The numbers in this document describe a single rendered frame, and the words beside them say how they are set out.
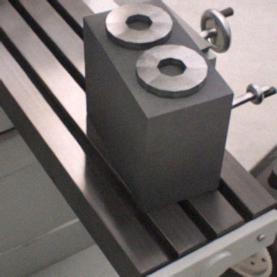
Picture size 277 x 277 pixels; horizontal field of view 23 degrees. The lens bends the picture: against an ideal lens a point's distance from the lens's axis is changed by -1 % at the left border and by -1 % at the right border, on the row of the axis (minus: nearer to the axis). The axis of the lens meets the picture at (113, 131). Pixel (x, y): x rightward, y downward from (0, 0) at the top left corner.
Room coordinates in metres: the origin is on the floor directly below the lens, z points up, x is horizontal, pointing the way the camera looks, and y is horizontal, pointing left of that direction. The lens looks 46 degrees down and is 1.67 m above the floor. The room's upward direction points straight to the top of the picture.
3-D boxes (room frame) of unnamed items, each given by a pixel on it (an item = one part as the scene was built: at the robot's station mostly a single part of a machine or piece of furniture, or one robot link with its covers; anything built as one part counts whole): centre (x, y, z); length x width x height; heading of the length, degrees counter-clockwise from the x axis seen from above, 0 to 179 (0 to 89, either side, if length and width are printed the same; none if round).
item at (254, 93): (1.26, -0.32, 0.49); 0.22 x 0.06 x 0.06; 121
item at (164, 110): (0.70, -0.05, 1.01); 0.22 x 0.12 x 0.20; 22
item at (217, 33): (1.36, -0.23, 0.61); 0.16 x 0.12 x 0.12; 121
